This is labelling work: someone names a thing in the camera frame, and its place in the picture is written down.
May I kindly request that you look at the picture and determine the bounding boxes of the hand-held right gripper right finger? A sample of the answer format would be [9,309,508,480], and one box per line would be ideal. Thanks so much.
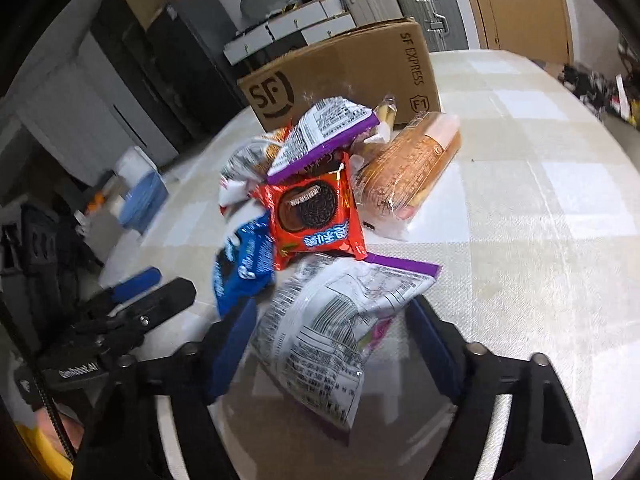
[404,296,596,480]

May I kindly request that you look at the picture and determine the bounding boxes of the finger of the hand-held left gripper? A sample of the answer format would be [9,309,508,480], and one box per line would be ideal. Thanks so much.
[80,266,162,318]
[112,279,197,333]

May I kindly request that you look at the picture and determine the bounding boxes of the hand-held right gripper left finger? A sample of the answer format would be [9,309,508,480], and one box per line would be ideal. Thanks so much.
[72,297,261,480]

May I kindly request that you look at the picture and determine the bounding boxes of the white purple snack bag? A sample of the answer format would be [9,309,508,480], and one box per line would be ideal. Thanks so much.
[250,254,442,433]
[266,97,379,184]

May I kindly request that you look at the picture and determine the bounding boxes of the red cookie packet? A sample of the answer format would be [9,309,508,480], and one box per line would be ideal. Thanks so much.
[250,152,368,271]

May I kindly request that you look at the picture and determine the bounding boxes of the brown cardboard box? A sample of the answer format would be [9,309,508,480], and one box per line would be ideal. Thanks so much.
[236,16,442,132]

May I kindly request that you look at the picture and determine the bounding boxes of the person's left hand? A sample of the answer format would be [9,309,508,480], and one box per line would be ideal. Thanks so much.
[35,406,84,461]

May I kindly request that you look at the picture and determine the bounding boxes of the blue bowl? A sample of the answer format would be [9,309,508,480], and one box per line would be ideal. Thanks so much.
[119,170,168,228]

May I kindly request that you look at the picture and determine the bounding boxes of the blue cookie packet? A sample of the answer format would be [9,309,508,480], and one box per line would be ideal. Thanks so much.
[214,212,276,318]

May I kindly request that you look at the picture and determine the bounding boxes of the person's yellow shirt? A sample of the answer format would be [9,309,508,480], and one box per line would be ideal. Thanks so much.
[15,422,66,472]

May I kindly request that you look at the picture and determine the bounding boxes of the black chair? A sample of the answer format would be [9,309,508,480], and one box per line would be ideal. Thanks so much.
[0,200,101,283]

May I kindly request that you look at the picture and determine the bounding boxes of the orange bread packet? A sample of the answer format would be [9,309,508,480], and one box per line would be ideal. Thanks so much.
[350,112,463,238]

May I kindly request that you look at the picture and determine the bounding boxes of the black cabinet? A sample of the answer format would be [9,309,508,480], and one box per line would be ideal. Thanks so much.
[92,0,246,153]

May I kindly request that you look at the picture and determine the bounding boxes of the cream biscuit packet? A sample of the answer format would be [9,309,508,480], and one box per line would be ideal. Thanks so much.
[372,97,398,128]

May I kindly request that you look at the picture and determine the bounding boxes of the white drawer cabinet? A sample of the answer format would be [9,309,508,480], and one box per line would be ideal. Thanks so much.
[223,0,357,65]

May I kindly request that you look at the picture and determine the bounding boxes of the silver suitcase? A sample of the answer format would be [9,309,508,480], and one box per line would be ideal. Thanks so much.
[392,0,468,52]

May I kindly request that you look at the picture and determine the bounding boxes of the beige suitcase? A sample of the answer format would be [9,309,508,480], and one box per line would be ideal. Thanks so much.
[341,0,403,26]

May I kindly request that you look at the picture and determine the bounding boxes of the wooden door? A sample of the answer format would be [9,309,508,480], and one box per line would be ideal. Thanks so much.
[455,0,573,63]

